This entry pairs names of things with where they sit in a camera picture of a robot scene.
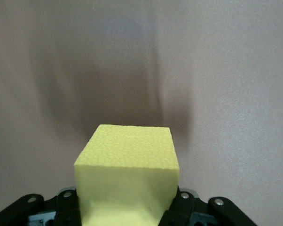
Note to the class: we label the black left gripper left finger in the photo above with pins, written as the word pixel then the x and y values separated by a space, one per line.
pixel 64 207

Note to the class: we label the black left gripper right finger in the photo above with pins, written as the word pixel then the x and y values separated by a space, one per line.
pixel 191 207

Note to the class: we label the yellow foam cube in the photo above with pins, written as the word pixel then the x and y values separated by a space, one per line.
pixel 127 169

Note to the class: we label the brown paper table cover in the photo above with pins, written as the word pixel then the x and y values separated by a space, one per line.
pixel 226 70

